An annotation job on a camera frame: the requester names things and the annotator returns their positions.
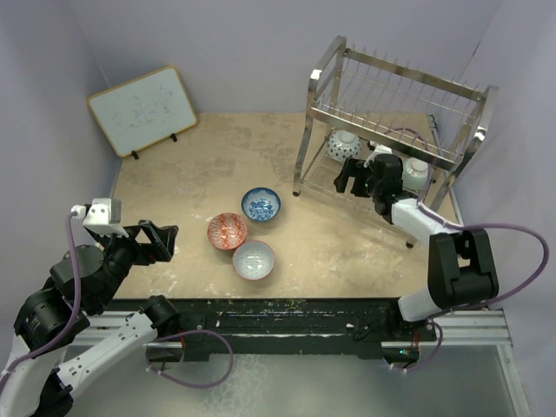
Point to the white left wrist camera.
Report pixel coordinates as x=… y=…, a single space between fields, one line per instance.
x=101 y=217

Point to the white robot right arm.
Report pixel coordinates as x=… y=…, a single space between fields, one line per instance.
x=460 y=265

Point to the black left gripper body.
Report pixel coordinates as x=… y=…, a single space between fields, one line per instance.
x=123 y=252

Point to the mint green bowl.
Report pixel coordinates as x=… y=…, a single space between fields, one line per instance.
x=414 y=175

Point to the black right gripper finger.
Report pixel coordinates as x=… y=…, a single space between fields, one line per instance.
x=347 y=171
x=363 y=179

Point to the steel dish rack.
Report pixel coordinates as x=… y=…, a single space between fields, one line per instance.
x=437 y=120

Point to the blue floral rim bowl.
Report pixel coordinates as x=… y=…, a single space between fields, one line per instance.
x=261 y=204

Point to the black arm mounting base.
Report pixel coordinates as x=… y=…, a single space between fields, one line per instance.
x=368 y=328

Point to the orange patterned bowl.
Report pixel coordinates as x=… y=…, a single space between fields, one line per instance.
x=227 y=231

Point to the dark blue patterned bowl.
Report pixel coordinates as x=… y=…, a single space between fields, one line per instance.
x=343 y=145

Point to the grey hexagon red-rim bowl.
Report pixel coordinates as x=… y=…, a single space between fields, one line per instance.
x=253 y=260

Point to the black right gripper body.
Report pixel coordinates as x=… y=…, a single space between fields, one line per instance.
x=373 y=188

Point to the yellow framed whiteboard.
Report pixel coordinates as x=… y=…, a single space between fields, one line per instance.
x=141 y=112

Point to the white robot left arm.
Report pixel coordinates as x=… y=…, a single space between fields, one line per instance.
x=35 y=381

